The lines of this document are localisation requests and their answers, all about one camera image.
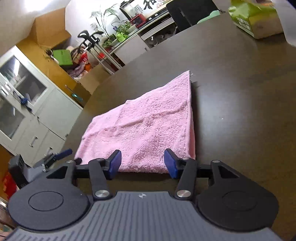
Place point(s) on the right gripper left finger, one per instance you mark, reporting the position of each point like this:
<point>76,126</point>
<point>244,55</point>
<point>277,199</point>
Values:
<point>101,170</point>

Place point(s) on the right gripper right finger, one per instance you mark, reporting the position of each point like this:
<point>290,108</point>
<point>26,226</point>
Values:
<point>185,171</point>

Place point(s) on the pink terry towel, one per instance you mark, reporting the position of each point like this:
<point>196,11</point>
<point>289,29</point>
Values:
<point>143,128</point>

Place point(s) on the glass door cabinet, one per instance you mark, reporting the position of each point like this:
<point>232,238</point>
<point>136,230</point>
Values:
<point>36,115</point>

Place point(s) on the large cardboard box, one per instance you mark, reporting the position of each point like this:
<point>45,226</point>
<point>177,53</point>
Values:
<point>87,85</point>

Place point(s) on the green box on pile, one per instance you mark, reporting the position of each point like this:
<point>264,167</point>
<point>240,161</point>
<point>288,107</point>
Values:
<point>63,57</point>

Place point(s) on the green plant pot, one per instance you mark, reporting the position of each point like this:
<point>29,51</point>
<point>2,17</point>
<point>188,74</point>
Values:
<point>121,36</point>

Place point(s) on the red appliance base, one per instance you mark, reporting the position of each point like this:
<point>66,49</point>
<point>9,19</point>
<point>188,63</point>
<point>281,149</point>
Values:
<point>138,21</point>

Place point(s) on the black office chair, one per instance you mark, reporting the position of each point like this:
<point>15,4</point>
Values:
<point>187,13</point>

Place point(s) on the framed calligraphy picture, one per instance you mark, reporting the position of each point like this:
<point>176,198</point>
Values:
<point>145,7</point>

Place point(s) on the green tissue box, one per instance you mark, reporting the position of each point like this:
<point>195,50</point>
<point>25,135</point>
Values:
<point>257,18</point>

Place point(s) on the frosted plastic cup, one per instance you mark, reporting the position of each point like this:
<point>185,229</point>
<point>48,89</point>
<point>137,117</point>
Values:
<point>287,14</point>

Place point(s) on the black handled trolley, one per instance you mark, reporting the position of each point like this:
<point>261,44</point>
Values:
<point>92,46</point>

